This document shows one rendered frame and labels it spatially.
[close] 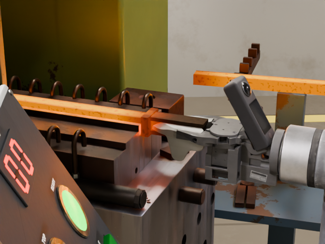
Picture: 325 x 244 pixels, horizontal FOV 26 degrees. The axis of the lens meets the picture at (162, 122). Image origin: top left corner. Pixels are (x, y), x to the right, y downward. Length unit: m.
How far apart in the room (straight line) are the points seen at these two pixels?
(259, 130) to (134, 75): 0.45
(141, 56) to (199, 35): 2.65
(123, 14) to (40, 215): 0.81
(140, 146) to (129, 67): 0.31
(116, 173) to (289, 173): 0.26
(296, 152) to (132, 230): 0.27
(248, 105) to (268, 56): 3.15
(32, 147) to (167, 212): 0.50
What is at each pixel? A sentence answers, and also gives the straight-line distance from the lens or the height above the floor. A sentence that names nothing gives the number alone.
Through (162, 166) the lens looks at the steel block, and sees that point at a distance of 1.19.
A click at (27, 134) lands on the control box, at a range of 0.70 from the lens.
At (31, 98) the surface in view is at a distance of 1.26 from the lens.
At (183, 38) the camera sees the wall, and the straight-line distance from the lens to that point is 4.13.
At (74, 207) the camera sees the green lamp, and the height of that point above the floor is 1.09.
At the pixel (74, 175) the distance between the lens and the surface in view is 1.09.
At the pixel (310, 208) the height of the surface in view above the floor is 0.71.
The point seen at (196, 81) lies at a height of 0.97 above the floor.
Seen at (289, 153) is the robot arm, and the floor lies 1.00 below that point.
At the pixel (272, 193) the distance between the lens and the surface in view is 1.57.
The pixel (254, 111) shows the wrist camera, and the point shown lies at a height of 1.04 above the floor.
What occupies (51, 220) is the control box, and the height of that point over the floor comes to 1.11.
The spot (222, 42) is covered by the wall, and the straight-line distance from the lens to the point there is 4.16.
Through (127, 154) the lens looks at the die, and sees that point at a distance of 1.11.
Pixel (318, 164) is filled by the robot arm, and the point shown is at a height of 0.99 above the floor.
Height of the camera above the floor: 1.43
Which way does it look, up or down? 22 degrees down
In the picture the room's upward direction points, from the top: straight up
